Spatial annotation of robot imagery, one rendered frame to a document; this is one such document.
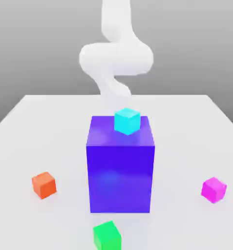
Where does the small orange cube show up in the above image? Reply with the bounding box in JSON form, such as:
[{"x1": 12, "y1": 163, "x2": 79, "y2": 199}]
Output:
[{"x1": 31, "y1": 171, "x2": 58, "y2": 200}]

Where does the small magenta cube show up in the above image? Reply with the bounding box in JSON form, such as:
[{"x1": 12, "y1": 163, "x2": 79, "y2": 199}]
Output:
[{"x1": 200, "y1": 176, "x2": 228, "y2": 204}]

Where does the small cyan cube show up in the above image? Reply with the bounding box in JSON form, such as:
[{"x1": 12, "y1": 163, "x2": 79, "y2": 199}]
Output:
[{"x1": 114, "y1": 107, "x2": 141, "y2": 136}]

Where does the large purple box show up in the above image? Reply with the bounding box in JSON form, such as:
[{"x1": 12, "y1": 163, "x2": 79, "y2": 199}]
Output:
[{"x1": 86, "y1": 115, "x2": 155, "y2": 214}]

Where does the small green cube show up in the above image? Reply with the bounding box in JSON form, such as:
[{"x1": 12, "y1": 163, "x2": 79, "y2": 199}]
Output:
[{"x1": 92, "y1": 220, "x2": 122, "y2": 250}]

